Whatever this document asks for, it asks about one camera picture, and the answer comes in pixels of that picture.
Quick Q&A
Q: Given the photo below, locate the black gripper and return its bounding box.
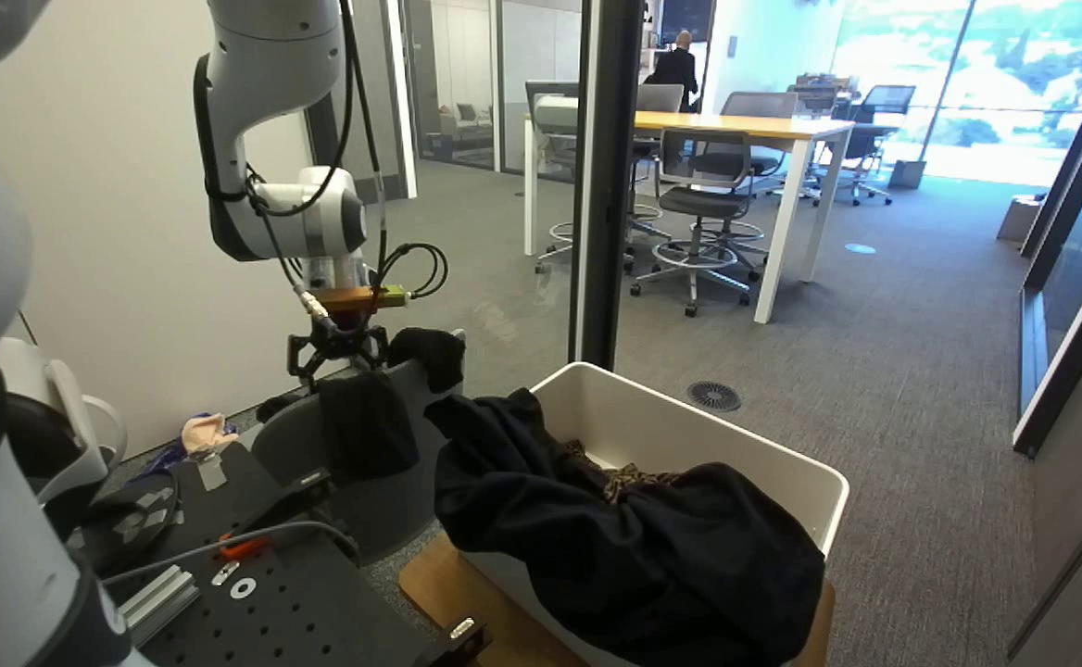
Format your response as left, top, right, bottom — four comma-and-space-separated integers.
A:
285, 304, 391, 381

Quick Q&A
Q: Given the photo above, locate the small black cloth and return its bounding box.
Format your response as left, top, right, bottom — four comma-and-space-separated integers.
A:
315, 323, 470, 489

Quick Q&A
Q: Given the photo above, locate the brown patterned cloth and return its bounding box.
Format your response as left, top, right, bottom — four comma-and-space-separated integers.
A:
554, 440, 662, 509

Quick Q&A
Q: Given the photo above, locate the white plastic box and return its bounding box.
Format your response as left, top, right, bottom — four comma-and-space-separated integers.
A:
458, 360, 857, 667

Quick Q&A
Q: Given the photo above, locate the large black cloth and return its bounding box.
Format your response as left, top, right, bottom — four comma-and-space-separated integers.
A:
423, 386, 831, 667

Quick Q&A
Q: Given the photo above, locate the beige crumpled rag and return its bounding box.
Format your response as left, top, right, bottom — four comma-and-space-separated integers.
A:
176, 408, 246, 463

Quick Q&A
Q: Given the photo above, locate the round black floor outlet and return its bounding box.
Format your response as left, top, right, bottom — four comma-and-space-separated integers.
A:
684, 378, 746, 416

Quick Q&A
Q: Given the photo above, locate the grey mesh office chair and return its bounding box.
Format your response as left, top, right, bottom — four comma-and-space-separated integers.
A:
626, 80, 774, 320

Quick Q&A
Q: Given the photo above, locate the person in dark suit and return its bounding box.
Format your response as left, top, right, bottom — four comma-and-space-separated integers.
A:
642, 26, 703, 116

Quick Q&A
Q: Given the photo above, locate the wooden desk with white legs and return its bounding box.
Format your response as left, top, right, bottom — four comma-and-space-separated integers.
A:
520, 109, 858, 331

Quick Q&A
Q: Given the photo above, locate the black office chair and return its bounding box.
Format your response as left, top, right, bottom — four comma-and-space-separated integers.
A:
797, 69, 922, 210

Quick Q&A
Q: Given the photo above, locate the black cable with grey connector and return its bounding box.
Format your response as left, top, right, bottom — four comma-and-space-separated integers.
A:
237, 0, 365, 335

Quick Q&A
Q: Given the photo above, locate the yellow wrist camera mount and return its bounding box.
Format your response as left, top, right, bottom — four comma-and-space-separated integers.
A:
315, 281, 411, 314

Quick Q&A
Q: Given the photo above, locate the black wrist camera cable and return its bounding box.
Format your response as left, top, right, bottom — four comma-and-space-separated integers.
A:
370, 236, 451, 307

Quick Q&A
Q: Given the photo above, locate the orange handled tool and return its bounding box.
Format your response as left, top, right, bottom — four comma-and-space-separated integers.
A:
212, 533, 283, 566

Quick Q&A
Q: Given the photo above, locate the silver aluminium rail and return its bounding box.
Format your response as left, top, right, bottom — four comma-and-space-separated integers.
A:
105, 562, 205, 644

